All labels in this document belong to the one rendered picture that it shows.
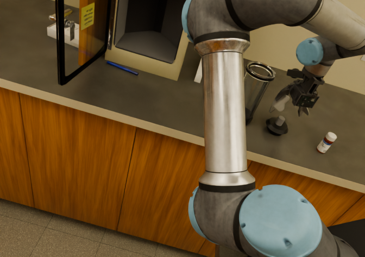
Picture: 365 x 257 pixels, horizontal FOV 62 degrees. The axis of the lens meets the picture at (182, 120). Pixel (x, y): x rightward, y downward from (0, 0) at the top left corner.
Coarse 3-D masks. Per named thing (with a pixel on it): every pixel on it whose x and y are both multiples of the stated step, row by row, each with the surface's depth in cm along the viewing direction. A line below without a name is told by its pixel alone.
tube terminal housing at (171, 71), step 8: (184, 32) 115; (112, 40) 122; (184, 40) 117; (112, 48) 124; (184, 48) 119; (112, 56) 127; (120, 56) 126; (128, 56) 125; (136, 56) 125; (176, 56) 122; (184, 56) 128; (128, 64) 128; (136, 64) 127; (144, 64) 127; (152, 64) 126; (160, 64) 125; (168, 64) 125; (176, 64) 124; (152, 72) 128; (160, 72) 128; (168, 72) 127; (176, 72) 127; (176, 80) 129
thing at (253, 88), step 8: (248, 64) 107; (256, 64) 109; (264, 64) 110; (256, 72) 112; (264, 72) 110; (272, 72) 107; (248, 80) 106; (256, 80) 104; (272, 80) 105; (248, 88) 107; (256, 88) 106; (264, 88) 107; (248, 96) 109; (256, 96) 108; (248, 104) 111; (256, 104) 112; (248, 112) 113
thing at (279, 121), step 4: (280, 116) 116; (268, 120) 118; (272, 120) 118; (276, 120) 116; (280, 120) 115; (284, 120) 115; (268, 124) 117; (272, 124) 116; (276, 124) 117; (280, 124) 116; (284, 124) 118; (268, 128) 117; (272, 128) 115; (276, 128) 115; (280, 128) 116; (284, 128) 116; (272, 132) 117; (276, 132) 115; (280, 132) 115; (284, 132) 116
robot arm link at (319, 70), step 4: (320, 64) 101; (308, 68) 97; (312, 68) 96; (316, 68) 96; (320, 68) 95; (324, 68) 95; (328, 68) 96; (312, 72) 97; (316, 72) 96; (320, 72) 96; (324, 72) 96; (316, 76) 98; (320, 76) 97
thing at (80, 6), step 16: (64, 0) 84; (80, 0) 92; (96, 0) 101; (64, 16) 87; (80, 16) 95; (96, 16) 105; (80, 32) 99; (96, 32) 109; (80, 48) 103; (96, 48) 114; (80, 64) 107
